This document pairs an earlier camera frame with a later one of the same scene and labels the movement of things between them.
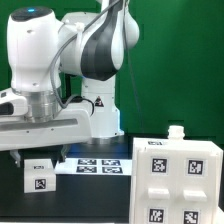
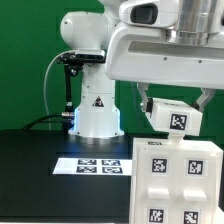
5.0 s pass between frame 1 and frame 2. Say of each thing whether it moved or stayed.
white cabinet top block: moved
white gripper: moved
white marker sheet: stayed
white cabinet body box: stayed
